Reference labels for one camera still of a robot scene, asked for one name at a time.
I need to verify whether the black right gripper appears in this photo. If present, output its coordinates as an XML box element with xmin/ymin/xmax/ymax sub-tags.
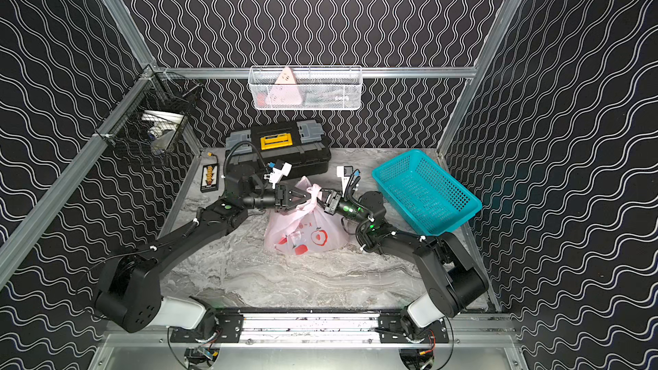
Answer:
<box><xmin>310</xmin><ymin>187</ymin><xmax>371</xmax><ymax>231</ymax></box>

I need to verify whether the pink plastic bag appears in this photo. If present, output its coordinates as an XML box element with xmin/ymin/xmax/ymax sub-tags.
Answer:
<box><xmin>264</xmin><ymin>176</ymin><xmax>350</xmax><ymax>255</ymax></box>

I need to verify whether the teal plastic basket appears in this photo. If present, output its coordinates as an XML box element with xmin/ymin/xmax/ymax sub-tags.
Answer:
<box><xmin>372</xmin><ymin>150</ymin><xmax>483</xmax><ymax>236</ymax></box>

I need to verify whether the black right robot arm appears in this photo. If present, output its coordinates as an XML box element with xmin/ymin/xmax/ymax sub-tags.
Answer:
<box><xmin>318</xmin><ymin>188</ymin><xmax>488</xmax><ymax>335</ymax></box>

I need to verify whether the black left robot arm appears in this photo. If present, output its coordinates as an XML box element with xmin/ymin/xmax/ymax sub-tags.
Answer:
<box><xmin>91</xmin><ymin>146</ymin><xmax>317</xmax><ymax>340</ymax></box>

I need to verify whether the black toolbox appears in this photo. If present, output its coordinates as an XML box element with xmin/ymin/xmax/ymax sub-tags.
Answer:
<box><xmin>226</xmin><ymin>119</ymin><xmax>332</xmax><ymax>178</ymax></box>

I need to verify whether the pink triangular card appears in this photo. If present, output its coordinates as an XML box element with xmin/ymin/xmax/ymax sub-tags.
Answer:
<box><xmin>266</xmin><ymin>66</ymin><xmax>303</xmax><ymax>107</ymax></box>

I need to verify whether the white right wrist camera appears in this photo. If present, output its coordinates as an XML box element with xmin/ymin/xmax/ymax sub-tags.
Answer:
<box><xmin>336</xmin><ymin>165</ymin><xmax>355</xmax><ymax>193</ymax></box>

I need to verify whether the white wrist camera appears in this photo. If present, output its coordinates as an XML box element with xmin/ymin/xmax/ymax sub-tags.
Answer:
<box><xmin>265</xmin><ymin>160</ymin><xmax>292</xmax><ymax>188</ymax></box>
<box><xmin>336</xmin><ymin>165</ymin><xmax>355</xmax><ymax>193</ymax></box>

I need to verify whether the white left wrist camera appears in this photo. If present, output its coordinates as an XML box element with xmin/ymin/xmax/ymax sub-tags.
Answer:
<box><xmin>265</xmin><ymin>160</ymin><xmax>292</xmax><ymax>188</ymax></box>

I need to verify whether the white wire wall basket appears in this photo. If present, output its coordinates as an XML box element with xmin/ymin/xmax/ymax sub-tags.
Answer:
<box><xmin>248</xmin><ymin>65</ymin><xmax>363</xmax><ymax>111</ymax></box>

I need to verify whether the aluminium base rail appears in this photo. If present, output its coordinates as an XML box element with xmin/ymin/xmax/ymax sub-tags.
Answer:
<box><xmin>104</xmin><ymin>310</ymin><xmax>516</xmax><ymax>349</ymax></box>

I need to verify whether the black wire wall basket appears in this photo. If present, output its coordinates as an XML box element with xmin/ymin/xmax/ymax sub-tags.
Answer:
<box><xmin>99</xmin><ymin>71</ymin><xmax>203</xmax><ymax>168</ymax></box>

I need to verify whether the aluminium frame post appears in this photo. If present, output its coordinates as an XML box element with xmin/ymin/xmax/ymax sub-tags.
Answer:
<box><xmin>101</xmin><ymin>0</ymin><xmax>157</xmax><ymax>68</ymax></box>

